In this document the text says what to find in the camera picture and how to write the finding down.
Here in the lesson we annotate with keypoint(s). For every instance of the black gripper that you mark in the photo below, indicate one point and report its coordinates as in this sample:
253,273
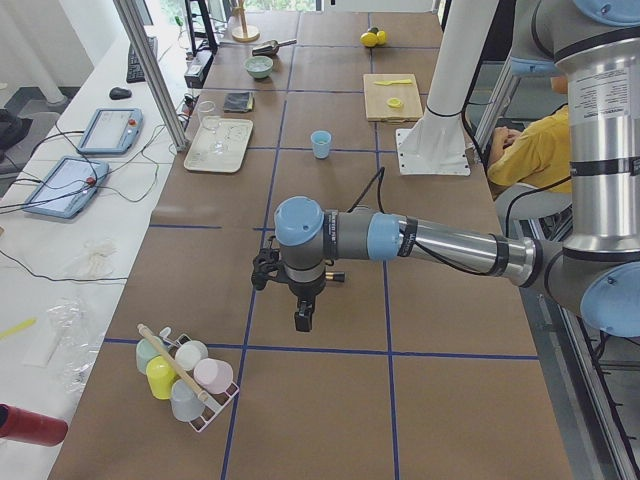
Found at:
303,291

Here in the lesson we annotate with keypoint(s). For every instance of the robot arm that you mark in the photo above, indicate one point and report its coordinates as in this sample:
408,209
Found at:
595,271

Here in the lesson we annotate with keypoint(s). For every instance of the pink cup in rack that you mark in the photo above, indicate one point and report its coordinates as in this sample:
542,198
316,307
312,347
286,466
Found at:
213,375

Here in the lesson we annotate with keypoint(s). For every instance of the grey cup in rack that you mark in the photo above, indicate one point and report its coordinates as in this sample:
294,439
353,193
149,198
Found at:
185,405

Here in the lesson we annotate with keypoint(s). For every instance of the yellow cup in rack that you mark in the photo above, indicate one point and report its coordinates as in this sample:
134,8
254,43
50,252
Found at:
161,377

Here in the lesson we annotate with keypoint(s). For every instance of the green cup in rack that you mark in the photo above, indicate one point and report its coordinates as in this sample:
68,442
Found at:
144,353

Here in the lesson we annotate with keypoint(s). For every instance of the light blue cup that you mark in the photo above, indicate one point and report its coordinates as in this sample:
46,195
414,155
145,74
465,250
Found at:
321,151

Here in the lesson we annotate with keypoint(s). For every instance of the lemon slice on board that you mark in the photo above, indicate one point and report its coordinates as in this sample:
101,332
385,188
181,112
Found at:
395,103

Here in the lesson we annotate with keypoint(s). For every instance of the whole yellow lemon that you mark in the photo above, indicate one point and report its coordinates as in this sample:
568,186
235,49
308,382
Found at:
381,37

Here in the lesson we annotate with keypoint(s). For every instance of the cream bear tray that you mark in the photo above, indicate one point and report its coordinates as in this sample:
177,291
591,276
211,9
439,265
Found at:
234,134

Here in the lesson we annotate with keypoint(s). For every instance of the white gloves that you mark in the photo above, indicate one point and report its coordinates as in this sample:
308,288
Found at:
96,259

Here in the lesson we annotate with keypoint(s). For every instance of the grey folded cloth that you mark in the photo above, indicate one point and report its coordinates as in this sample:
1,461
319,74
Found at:
238,102

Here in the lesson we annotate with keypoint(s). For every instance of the crumpled clear plastic bag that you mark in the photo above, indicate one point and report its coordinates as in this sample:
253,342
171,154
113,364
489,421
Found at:
78,338

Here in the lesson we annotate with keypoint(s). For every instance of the clear wine glass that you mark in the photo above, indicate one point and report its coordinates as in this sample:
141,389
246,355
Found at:
210,121

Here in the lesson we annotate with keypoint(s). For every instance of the wooden cutting board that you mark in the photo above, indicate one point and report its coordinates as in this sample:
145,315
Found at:
376,96

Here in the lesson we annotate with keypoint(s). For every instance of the green bowl with ice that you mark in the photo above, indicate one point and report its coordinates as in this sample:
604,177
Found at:
259,67

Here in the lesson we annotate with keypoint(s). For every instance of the yellow plastic knife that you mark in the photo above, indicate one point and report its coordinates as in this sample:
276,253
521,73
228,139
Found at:
403,81

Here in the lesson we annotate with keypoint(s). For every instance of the far blue teach pendant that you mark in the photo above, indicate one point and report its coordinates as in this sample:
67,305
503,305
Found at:
111,132

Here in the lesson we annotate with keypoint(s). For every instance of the blue teach pendant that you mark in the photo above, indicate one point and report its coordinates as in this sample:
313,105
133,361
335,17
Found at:
111,132
68,187

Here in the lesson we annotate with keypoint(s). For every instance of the near blue teach pendant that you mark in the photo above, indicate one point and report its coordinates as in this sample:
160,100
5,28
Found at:
68,187

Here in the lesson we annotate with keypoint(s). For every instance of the metal ice scoop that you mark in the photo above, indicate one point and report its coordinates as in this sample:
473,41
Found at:
271,48

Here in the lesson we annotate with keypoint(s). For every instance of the person in yellow shirt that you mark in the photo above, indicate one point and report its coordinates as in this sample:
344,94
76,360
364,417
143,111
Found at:
538,156

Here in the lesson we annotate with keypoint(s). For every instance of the wooden mug tree stand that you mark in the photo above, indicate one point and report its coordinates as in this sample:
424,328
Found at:
243,32

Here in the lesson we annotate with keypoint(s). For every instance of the black computer mouse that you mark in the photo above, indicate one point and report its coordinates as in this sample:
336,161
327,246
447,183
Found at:
119,93

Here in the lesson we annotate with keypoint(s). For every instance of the black keyboard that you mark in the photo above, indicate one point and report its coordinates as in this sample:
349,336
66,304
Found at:
135,72

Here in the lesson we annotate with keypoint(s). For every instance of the red bottle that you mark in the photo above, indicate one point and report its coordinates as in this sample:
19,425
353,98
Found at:
31,427

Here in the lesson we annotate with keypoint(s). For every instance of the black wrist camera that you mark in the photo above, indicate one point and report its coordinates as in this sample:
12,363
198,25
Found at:
267,266

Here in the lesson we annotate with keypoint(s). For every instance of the white wire cup rack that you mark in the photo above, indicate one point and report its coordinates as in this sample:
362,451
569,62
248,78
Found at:
217,402

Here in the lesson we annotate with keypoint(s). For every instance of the wooden rack handle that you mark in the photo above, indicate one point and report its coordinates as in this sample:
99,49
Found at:
145,332

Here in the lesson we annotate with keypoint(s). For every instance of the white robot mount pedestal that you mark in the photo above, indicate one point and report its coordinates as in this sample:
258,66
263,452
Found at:
436,144

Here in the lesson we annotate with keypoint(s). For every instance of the aluminium frame post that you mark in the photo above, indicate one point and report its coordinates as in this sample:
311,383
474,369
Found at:
134,28

